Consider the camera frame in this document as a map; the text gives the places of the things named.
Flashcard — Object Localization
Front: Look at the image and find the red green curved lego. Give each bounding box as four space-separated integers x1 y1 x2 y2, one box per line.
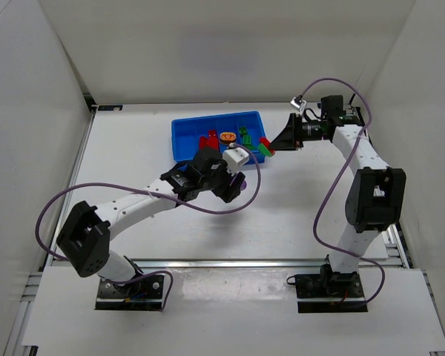
257 136 275 157

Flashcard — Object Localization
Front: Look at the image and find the red green lego block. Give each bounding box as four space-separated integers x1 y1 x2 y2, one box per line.
199 136 220 151

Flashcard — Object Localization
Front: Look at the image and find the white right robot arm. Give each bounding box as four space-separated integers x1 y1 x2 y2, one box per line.
269 95 406 274

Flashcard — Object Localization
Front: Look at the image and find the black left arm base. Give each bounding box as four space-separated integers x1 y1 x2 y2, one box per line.
94 271 174 312

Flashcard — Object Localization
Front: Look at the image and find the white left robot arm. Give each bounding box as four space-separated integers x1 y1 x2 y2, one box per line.
57 147 249 285

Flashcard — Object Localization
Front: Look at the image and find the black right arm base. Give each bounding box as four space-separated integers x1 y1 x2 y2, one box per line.
286 264 368 314

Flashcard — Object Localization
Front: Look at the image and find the orange round lego piece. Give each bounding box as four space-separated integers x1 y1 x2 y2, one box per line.
220 131 237 145

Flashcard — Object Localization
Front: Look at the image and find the blue plastic sorting tray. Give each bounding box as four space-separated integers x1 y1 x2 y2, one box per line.
171 111 266 163

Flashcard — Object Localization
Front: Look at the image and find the small green lego brick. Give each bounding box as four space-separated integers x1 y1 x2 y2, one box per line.
239 126 248 136

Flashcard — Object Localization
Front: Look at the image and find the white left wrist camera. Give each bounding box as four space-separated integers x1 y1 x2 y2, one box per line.
222 143 250 174

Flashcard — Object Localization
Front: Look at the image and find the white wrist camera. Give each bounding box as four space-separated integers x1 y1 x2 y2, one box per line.
222 143 250 174
290 95 307 113

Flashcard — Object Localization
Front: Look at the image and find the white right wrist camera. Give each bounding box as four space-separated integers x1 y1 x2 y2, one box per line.
290 95 307 113

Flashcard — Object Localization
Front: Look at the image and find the aluminium frame rail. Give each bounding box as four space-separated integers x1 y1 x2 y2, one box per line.
45 255 409 269

